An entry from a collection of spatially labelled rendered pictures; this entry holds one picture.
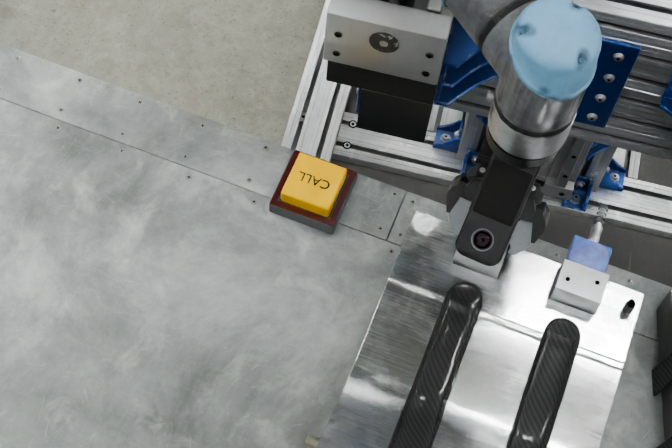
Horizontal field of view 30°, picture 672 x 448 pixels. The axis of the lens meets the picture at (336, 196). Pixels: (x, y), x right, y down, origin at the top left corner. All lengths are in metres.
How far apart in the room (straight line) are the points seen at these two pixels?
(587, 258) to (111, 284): 0.53
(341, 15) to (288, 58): 1.18
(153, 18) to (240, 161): 1.15
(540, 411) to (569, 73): 0.41
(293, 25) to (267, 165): 1.13
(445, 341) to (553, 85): 0.37
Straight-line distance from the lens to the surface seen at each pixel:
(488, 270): 1.34
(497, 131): 1.15
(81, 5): 2.65
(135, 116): 1.54
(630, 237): 2.20
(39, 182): 1.50
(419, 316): 1.32
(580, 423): 1.31
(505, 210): 1.18
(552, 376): 1.33
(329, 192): 1.44
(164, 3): 2.64
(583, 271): 1.34
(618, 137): 1.71
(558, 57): 1.04
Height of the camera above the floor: 2.09
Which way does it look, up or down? 61 degrees down
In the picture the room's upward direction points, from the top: 7 degrees clockwise
